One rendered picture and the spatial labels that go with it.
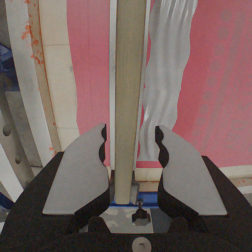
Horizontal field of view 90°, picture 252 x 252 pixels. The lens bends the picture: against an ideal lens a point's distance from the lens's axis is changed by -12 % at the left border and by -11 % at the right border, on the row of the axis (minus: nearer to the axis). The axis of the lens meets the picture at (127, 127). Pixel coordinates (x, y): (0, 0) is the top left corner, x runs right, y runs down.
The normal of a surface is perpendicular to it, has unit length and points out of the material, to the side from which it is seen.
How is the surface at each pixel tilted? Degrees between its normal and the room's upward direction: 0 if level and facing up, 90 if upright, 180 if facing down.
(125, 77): 0
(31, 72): 0
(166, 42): 28
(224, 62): 0
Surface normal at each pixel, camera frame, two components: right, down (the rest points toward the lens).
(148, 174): 0.01, 0.48
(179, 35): -0.53, 0.38
